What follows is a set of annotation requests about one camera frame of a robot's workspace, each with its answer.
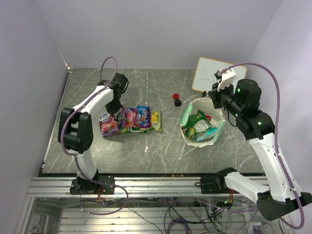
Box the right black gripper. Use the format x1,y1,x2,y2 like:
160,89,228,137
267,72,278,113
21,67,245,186
208,79,243,118

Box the purple pink snack packet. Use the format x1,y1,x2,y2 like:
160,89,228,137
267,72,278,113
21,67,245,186
121,107,137,128

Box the pink Fox's candy bag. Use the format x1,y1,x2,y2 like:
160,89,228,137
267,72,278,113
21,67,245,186
99,112,119,137

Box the green snack packet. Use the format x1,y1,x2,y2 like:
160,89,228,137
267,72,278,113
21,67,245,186
119,128,147,133

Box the blue purple snack packet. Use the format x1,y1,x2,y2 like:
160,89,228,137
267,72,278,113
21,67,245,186
136,106,151,128

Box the green patterned paper bag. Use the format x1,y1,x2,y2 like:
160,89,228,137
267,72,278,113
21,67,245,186
179,97,226,148

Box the green chips bag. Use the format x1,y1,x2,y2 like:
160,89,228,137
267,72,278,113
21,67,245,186
182,110,212,138

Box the yellow Fox's candy bag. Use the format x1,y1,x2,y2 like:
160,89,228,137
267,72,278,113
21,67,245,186
148,111,163,133

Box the teal snack packet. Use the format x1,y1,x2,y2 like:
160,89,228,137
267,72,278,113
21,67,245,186
194,127,218,142

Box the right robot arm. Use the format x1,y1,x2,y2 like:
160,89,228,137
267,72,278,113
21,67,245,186
208,79,312,221

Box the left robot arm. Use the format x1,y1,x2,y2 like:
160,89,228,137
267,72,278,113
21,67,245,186
58,73,129,195

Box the small whiteboard with writing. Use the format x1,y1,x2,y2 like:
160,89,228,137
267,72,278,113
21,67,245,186
192,57,233,93

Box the red and black marker cap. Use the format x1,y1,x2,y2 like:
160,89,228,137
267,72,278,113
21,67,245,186
173,93,182,107

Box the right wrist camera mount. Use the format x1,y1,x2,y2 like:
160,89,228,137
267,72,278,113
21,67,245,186
215,67,236,92

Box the aluminium rail frame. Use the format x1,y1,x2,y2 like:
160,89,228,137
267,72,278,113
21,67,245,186
26,174,269,199

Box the tangled cables under frame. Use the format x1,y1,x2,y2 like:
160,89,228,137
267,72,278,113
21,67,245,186
80,187,269,234

